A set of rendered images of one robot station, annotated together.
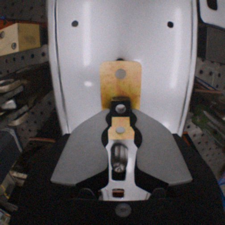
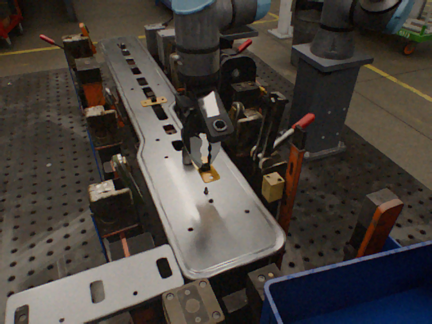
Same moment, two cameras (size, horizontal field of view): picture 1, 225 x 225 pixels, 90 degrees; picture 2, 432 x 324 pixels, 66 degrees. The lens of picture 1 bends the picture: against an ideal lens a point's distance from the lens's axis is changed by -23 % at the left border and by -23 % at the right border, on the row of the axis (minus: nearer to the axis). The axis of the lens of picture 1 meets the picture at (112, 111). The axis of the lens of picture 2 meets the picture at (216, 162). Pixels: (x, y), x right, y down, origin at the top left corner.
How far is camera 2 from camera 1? 61 cm
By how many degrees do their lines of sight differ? 26
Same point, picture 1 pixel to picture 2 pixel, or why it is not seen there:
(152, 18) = (203, 228)
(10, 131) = (308, 154)
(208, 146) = (25, 218)
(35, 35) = (265, 193)
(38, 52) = (305, 246)
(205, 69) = not seen: hidden behind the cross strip
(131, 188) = (162, 136)
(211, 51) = (146, 238)
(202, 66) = not seen: hidden behind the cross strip
